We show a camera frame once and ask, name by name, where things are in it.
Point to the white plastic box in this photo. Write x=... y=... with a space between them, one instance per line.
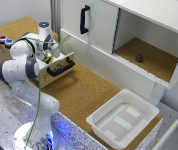
x=122 y=120

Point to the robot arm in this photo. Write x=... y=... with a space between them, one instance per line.
x=19 y=68

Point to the white sliding door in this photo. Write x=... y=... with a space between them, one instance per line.
x=100 y=23

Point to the red button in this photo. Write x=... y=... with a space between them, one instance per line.
x=2 y=38

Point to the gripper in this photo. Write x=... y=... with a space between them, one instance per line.
x=54 y=50

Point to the blue button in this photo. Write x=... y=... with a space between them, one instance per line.
x=9 y=42

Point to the yellow block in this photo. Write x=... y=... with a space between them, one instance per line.
x=48 y=60

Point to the wooden drawer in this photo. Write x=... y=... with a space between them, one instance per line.
x=64 y=76

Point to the white cabinet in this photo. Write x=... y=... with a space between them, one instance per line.
x=149 y=20

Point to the purple block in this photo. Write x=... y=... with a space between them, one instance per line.
x=139 y=58

